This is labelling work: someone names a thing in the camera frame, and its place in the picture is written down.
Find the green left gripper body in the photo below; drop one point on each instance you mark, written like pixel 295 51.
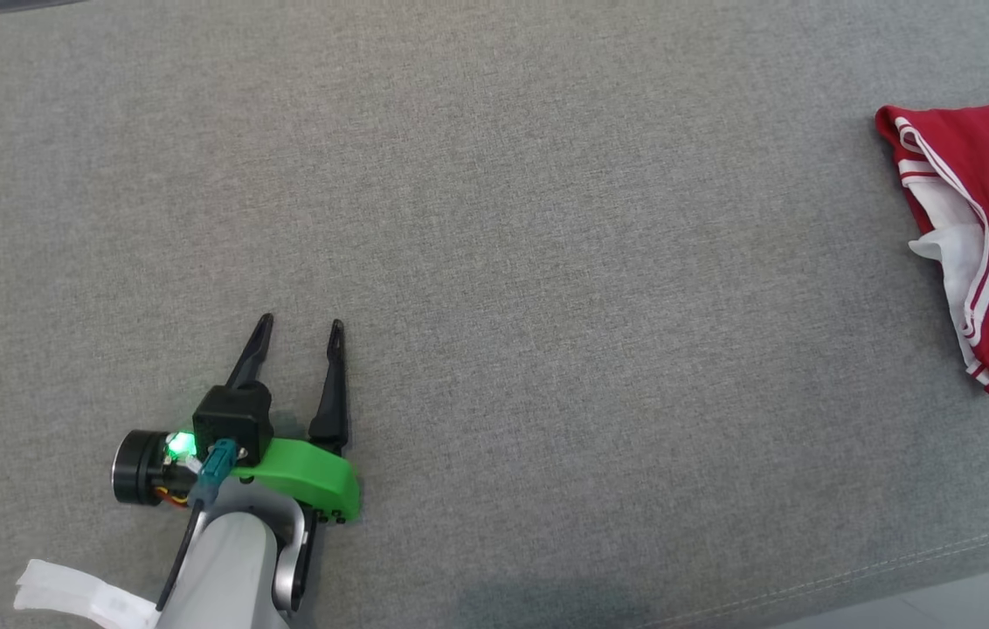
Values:
pixel 320 480

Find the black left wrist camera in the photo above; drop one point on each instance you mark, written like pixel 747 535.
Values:
pixel 232 424

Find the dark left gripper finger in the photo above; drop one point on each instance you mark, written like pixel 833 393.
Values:
pixel 254 354
pixel 333 402

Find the grey fabric sofa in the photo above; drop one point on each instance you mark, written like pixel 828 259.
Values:
pixel 547 306

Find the white tape label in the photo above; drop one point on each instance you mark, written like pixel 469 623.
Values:
pixel 84 598

